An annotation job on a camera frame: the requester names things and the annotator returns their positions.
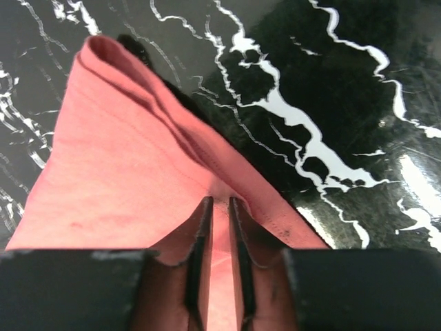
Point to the red t shirt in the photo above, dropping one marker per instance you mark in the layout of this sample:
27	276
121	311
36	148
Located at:
129	164

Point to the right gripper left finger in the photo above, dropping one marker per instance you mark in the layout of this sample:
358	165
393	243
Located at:
163	287

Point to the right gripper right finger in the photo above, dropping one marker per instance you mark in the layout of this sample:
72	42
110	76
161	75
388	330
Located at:
281	288

